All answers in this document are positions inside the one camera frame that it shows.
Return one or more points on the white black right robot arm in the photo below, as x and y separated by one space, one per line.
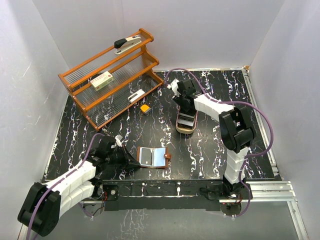
236 129

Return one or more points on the small white black device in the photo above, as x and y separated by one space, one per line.
135 95

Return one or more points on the aluminium frame rail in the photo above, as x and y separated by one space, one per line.
274 191

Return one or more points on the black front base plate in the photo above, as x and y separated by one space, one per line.
163 194

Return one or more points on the grey credit card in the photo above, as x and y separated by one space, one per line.
146 156

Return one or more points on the yellow grey eraser block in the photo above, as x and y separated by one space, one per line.
145 109

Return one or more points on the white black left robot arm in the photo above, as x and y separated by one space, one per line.
46 202

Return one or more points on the white staples box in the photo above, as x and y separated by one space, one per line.
101 80

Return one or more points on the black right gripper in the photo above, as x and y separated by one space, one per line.
178 99

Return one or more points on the brown leather card holder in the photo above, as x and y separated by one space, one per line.
160 158

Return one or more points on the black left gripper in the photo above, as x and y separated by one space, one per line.
128 159

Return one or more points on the cream oval card tray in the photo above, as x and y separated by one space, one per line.
186 131

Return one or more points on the orange wooden shelf rack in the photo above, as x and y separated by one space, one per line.
110 82

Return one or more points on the black white stapler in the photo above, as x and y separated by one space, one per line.
124 44

